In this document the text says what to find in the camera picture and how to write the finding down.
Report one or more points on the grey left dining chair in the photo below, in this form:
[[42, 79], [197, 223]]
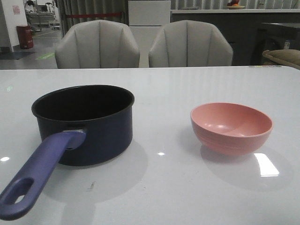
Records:
[[98, 44]]

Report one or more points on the grey dining chair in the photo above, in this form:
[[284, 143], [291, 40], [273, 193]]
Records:
[[98, 44], [189, 43]]

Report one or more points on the fruit plate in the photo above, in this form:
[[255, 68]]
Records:
[[234, 4]]

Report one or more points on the grey right dining chair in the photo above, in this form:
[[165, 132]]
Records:
[[189, 43]]

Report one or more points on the dark grey sideboard counter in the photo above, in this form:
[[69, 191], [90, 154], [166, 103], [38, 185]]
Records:
[[240, 27]]

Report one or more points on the red bin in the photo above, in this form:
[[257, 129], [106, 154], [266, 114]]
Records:
[[24, 36]]

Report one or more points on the blue saucepan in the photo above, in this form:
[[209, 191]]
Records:
[[79, 126]]

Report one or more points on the white drawer cabinet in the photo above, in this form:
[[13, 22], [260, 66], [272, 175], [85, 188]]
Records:
[[145, 19]]

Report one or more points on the pink bowl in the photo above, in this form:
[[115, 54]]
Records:
[[229, 128]]

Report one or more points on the beige cushion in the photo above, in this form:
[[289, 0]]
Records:
[[283, 57]]

